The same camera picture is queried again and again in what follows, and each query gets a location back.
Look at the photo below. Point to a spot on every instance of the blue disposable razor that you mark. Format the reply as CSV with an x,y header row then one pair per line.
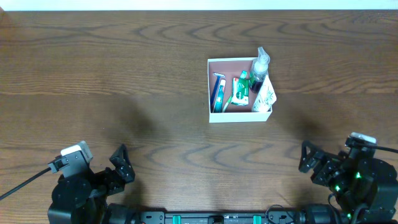
x,y
218,76

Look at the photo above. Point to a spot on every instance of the white teal toothpaste tube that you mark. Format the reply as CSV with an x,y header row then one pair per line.
x,y
219,97

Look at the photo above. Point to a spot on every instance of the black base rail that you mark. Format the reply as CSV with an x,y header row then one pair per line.
x,y
278,215

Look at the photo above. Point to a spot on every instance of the green soap bar pack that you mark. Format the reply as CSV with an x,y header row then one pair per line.
x,y
240,92

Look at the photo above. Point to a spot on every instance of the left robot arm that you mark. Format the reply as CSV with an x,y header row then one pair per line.
x,y
81,194

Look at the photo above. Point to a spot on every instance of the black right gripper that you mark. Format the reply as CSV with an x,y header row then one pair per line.
x,y
325,170

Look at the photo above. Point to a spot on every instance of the clear pump bottle blue liquid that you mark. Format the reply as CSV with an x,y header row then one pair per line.
x,y
259,70

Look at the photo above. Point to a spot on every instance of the white bamboo print lotion tube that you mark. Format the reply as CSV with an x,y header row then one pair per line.
x,y
265,98

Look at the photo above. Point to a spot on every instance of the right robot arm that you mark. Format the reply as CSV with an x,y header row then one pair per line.
x,y
364,187

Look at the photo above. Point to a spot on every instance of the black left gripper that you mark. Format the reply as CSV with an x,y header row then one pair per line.
x,y
115,179

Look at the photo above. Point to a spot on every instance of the green white toothbrush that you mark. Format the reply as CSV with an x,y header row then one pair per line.
x,y
242,75

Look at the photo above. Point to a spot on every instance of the white box with pink interior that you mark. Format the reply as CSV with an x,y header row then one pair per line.
x,y
232,68

